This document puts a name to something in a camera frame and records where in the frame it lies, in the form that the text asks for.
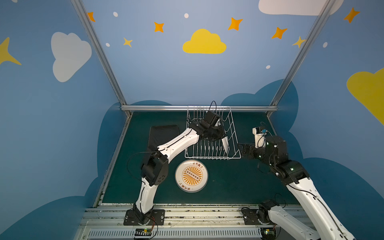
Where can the right small circuit board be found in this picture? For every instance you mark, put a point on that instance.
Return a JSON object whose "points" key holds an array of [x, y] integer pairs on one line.
{"points": [[268, 234]]}

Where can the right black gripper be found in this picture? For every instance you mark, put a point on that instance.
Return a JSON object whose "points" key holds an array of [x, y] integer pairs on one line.
{"points": [[250, 150]]}

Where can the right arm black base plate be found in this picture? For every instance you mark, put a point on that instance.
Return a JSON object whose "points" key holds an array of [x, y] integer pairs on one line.
{"points": [[255, 216]]}

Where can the aluminium frame post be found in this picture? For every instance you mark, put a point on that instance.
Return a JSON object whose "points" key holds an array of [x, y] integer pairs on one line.
{"points": [[304, 49], [88, 26]]}

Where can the aluminium frame right post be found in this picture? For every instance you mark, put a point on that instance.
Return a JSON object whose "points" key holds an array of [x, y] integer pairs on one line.
{"points": [[304, 49]]}

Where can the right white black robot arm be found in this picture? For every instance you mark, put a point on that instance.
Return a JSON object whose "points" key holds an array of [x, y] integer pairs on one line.
{"points": [[272, 151]]}

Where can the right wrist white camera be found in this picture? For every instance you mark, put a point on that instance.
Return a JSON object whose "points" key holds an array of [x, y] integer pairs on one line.
{"points": [[260, 133]]}

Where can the aluminium frame left post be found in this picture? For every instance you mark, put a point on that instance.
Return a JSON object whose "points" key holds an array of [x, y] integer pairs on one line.
{"points": [[88, 26]]}

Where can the white wire dish rack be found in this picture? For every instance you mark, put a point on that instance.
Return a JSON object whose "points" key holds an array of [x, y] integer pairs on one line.
{"points": [[206, 150]]}

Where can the aluminium frame back bar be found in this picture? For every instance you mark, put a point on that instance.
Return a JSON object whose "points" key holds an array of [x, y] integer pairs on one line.
{"points": [[151, 108]]}

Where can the aluminium mounting rail base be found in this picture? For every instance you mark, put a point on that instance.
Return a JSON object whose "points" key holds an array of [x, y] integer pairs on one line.
{"points": [[179, 222]]}

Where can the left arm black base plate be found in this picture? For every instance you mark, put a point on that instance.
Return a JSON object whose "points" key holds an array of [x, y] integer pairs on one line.
{"points": [[156, 218]]}

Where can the left small circuit board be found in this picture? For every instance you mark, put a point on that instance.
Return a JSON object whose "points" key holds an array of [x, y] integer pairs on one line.
{"points": [[140, 233]]}

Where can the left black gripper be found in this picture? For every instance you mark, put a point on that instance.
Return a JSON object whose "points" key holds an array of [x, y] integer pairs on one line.
{"points": [[218, 133]]}

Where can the small circuit board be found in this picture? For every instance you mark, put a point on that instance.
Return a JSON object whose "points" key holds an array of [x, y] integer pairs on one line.
{"points": [[140, 233], [268, 234]]}

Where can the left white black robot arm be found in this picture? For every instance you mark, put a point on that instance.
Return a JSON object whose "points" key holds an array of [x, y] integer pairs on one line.
{"points": [[155, 166]]}

